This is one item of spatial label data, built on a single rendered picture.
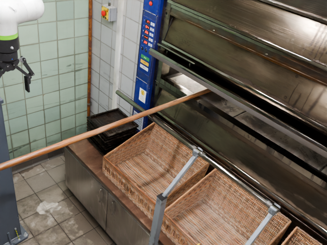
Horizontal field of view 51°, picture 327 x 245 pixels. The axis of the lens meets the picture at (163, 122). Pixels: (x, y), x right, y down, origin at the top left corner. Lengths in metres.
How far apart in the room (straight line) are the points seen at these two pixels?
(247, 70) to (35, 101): 1.85
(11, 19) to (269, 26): 1.17
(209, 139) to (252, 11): 0.84
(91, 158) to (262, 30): 1.49
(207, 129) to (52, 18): 1.46
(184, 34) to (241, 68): 0.47
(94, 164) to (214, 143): 0.88
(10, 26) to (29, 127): 1.85
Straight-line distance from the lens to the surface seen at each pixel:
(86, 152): 2.64
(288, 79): 1.84
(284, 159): 1.98
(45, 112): 3.17
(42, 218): 2.98
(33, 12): 1.48
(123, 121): 1.88
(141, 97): 2.60
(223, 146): 2.19
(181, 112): 2.37
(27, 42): 2.83
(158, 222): 1.95
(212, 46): 2.07
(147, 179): 2.44
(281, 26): 1.80
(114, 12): 2.69
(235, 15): 1.93
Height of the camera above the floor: 2.27
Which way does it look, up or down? 34 degrees down
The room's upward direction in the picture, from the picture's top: 9 degrees clockwise
